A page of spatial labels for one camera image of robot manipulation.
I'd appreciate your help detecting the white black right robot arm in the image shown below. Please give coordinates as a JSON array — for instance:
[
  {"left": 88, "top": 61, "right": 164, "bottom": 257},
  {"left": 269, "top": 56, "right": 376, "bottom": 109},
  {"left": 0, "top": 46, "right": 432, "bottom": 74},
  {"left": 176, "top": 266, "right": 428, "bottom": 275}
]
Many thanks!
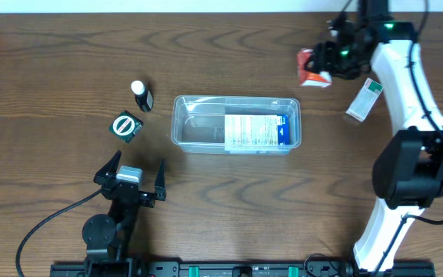
[{"left": 304, "top": 0, "right": 443, "bottom": 276}]

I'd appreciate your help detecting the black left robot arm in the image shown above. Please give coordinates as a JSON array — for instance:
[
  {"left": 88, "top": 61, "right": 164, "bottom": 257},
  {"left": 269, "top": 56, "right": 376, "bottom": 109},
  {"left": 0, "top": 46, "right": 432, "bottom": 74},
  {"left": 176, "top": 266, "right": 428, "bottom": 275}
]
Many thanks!
[{"left": 81, "top": 152, "right": 167, "bottom": 277}]

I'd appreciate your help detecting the green Zam-Buk box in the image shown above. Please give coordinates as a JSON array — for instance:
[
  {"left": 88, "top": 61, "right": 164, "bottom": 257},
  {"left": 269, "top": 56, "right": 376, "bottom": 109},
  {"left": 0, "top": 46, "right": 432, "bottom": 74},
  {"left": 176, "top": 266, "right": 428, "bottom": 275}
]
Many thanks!
[{"left": 109, "top": 110, "right": 143, "bottom": 143}]

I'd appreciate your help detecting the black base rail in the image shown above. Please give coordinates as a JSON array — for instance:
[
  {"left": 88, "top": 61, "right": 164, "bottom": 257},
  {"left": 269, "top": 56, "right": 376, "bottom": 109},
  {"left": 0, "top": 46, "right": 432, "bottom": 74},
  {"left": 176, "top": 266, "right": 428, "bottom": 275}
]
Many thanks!
[{"left": 49, "top": 258, "right": 436, "bottom": 277}]

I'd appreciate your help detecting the clear plastic container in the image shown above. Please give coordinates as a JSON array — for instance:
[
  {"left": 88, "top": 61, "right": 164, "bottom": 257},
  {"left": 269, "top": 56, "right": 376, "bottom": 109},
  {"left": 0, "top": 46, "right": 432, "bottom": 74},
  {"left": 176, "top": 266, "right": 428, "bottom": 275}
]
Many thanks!
[{"left": 171, "top": 95, "right": 301, "bottom": 155}]

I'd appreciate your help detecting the orange red medicine box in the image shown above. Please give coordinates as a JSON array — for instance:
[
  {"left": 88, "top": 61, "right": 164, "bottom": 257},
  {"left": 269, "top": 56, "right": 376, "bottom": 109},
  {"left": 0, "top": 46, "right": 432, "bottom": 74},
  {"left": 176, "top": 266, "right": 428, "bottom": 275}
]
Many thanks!
[{"left": 297, "top": 48, "right": 332, "bottom": 88}]

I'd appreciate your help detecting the dark bottle white cap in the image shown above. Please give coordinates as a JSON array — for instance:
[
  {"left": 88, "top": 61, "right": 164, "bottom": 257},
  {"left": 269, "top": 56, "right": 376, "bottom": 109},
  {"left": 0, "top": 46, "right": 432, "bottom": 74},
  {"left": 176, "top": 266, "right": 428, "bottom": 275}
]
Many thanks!
[{"left": 131, "top": 80, "right": 154, "bottom": 112}]

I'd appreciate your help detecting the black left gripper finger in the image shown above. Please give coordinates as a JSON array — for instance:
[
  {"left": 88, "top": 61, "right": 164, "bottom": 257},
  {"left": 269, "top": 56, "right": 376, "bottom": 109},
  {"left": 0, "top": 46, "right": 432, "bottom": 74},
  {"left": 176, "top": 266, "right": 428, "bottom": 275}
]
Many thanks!
[
  {"left": 93, "top": 150, "right": 122, "bottom": 185},
  {"left": 155, "top": 160, "right": 166, "bottom": 201}
]

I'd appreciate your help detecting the blue white medicine box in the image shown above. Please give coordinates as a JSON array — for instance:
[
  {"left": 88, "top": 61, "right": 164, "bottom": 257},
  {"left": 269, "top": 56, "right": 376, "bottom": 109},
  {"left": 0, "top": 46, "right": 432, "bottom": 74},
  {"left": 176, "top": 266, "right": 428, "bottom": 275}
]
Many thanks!
[{"left": 224, "top": 115, "right": 290, "bottom": 151}]

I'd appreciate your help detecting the white green medicine box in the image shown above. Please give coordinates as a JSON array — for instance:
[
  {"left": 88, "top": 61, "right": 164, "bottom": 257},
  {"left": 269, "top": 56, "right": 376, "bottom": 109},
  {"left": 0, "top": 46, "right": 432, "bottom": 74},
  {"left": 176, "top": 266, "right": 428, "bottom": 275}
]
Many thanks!
[{"left": 346, "top": 78, "right": 383, "bottom": 122}]

